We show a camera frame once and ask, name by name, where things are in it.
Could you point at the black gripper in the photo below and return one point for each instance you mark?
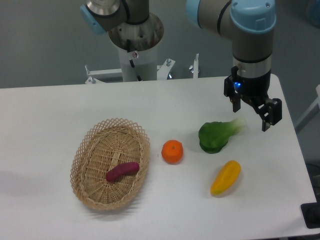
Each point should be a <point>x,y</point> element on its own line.
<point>238,88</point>

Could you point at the white metal base frame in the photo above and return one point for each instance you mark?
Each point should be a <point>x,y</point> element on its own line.
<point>163,72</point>

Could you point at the woven wicker basket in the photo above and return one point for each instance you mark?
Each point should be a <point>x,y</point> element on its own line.
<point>110,143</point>

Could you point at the purple sweet potato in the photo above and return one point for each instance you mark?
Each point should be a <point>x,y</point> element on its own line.
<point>121,170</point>

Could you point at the yellow mango slice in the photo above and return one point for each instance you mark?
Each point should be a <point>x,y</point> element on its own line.
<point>225,178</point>

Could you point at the green bok choy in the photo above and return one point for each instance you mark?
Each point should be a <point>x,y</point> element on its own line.
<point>214,136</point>

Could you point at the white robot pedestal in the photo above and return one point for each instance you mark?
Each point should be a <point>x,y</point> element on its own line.
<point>137,44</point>

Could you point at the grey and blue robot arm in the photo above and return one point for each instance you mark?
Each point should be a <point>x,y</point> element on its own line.
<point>248,24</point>

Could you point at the white frame at right edge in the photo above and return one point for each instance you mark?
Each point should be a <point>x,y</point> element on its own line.
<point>312,110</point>

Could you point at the black box at table edge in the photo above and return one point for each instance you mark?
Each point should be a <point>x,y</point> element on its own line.
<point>311,214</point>

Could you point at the orange tangerine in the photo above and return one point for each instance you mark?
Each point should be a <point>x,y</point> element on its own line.
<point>172,151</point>

